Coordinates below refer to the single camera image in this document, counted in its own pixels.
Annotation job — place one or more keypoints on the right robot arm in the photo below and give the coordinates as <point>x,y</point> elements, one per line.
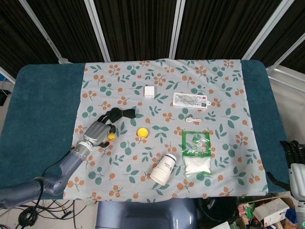
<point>300,207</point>

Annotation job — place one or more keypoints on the yellow round lid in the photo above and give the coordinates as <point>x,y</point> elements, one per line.
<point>142,132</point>

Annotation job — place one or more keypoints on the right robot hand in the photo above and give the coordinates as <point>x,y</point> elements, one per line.
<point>293,167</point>

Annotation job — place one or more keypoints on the black trash bag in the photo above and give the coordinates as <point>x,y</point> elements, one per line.
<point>218,210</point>

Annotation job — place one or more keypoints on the teal table cover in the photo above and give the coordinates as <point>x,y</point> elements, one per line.
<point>43,109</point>

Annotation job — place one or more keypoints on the floral tablecloth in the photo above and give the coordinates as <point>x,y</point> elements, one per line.
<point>166,128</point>

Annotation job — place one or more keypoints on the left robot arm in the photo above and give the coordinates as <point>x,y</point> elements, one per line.
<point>47,174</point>

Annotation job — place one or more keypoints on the green-edged clear plastic bag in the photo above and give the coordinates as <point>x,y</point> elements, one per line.
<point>196,143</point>

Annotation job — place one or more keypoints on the white power adapter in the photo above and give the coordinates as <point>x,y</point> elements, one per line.
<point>149,91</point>

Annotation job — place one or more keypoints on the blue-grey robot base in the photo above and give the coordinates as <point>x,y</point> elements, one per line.
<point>146,213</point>

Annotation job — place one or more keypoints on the white powder bag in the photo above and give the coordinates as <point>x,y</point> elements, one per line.
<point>197,166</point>

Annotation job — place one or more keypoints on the white cardboard box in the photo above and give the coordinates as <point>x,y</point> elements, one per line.
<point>270,211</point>

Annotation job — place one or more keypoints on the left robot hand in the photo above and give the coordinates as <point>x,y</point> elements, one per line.
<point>95,133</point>

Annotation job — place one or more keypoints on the stack of paper cups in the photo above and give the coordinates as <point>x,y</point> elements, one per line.
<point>164,169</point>

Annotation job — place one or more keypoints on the yellow rubber duck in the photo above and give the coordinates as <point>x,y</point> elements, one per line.
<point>111,137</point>

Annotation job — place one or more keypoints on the white printed packet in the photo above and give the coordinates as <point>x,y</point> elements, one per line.
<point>190,100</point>

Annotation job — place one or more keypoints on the black fabric bundle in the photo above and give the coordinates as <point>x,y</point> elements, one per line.
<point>124,113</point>

